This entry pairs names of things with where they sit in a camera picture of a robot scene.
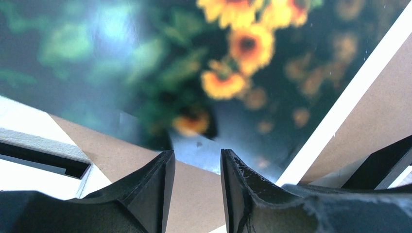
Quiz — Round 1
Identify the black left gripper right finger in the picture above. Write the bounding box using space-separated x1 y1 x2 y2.
221 150 412 233

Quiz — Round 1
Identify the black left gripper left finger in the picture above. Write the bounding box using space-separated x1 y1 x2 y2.
0 150 175 233

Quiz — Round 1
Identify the sunflower photo print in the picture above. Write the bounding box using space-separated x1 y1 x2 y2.
0 0 412 184

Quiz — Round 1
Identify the black picture frame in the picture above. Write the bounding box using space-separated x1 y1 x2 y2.
342 136 412 190

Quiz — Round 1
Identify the brown frame backing board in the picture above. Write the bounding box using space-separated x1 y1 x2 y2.
53 38 412 233

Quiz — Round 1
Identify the white mat board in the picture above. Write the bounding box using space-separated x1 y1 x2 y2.
310 165 412 188

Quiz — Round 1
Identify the white sheet on table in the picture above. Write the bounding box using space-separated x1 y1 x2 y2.
0 97 111 200

